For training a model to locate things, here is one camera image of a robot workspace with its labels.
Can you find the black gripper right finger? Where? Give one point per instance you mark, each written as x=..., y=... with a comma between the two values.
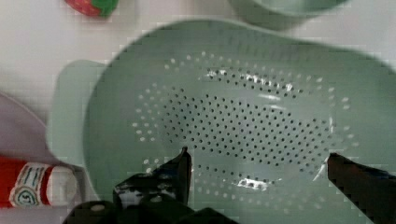
x=372, y=190

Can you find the mint green plastic strainer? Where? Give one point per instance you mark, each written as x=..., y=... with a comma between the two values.
x=259, y=112

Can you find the red toy strawberry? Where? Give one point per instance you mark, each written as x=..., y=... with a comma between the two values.
x=93, y=8

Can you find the mint green cup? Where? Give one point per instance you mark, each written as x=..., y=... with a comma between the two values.
x=283, y=14

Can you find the grey round plate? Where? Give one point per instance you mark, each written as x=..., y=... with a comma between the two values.
x=22, y=137

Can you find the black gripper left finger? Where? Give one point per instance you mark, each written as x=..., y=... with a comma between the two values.
x=158, y=197

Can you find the red plush ketchup bottle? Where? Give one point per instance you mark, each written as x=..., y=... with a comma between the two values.
x=31, y=184

